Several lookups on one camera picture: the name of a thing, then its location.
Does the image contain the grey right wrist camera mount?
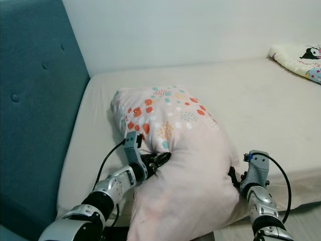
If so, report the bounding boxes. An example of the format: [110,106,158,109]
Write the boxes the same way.
[240,150,270,199]

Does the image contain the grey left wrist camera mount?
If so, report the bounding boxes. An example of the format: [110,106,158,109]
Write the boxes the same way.
[124,131,147,179]

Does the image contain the pink dotted pillow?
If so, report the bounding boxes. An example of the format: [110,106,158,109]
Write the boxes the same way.
[110,86,249,241]

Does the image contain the white bed mattress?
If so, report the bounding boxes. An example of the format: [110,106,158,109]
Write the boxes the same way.
[56,57,321,222]

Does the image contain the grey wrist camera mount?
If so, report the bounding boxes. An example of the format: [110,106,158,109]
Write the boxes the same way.
[124,131,147,179]
[240,150,270,199]

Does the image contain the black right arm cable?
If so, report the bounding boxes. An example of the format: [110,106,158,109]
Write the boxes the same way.
[251,152,292,224]

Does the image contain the teal upholstered headboard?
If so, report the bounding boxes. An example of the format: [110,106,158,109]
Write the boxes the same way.
[0,0,91,241]

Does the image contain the cream cartoon print blanket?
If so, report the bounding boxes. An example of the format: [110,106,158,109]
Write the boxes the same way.
[268,43,321,85]

